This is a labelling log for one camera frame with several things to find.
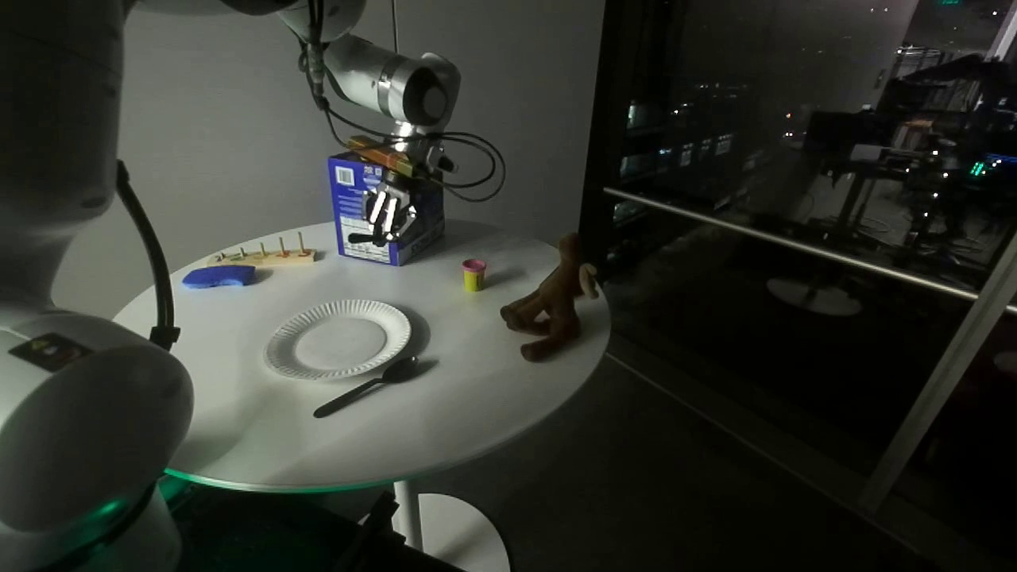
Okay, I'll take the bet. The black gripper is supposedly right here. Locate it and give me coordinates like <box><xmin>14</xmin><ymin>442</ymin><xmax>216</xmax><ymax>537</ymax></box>
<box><xmin>359</xmin><ymin>136</ymin><xmax>446</xmax><ymax>241</ymax></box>

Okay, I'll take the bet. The blue cardboard box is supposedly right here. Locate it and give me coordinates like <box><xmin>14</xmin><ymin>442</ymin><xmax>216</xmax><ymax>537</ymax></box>
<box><xmin>323</xmin><ymin>150</ymin><xmax>447</xmax><ymax>267</ymax></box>

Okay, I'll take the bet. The white paper plate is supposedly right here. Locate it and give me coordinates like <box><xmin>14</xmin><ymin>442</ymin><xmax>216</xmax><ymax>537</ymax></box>
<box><xmin>263</xmin><ymin>298</ymin><xmax>413</xmax><ymax>381</ymax></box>

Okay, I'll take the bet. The yellow cup with pink lid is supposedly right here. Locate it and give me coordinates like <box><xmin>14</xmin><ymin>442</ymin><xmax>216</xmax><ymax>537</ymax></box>
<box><xmin>456</xmin><ymin>253</ymin><xmax>490</xmax><ymax>296</ymax></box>

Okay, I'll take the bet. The wooden peg board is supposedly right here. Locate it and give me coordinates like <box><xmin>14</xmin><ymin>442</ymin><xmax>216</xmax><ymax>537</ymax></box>
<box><xmin>211</xmin><ymin>234</ymin><xmax>327</xmax><ymax>269</ymax></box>

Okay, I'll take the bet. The blue flat block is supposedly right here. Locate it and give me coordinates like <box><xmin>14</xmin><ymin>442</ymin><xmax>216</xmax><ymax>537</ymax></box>
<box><xmin>177</xmin><ymin>263</ymin><xmax>262</xmax><ymax>294</ymax></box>

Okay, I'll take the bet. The brown plush toy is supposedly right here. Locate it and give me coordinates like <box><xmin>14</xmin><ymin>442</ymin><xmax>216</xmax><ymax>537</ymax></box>
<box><xmin>498</xmin><ymin>232</ymin><xmax>602</xmax><ymax>365</ymax></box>

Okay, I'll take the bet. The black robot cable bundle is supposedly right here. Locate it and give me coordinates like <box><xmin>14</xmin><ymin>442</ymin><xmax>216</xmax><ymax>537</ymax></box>
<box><xmin>283</xmin><ymin>0</ymin><xmax>509</xmax><ymax>207</ymax></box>

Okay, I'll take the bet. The thick black base hose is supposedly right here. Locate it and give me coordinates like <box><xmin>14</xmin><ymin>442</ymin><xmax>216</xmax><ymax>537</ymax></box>
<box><xmin>109</xmin><ymin>155</ymin><xmax>184</xmax><ymax>354</ymax></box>

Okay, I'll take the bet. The white table pedestal base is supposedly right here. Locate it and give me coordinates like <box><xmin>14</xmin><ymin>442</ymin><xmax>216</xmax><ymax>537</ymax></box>
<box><xmin>390</xmin><ymin>479</ymin><xmax>516</xmax><ymax>572</ymax></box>

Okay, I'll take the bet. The white window rail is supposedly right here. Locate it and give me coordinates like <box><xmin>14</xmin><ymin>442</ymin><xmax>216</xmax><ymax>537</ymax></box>
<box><xmin>602</xmin><ymin>183</ymin><xmax>981</xmax><ymax>304</ymax></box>

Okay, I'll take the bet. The white window post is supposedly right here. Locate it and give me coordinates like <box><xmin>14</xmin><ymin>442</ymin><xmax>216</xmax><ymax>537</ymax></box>
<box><xmin>858</xmin><ymin>226</ymin><xmax>1017</xmax><ymax>513</ymax></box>

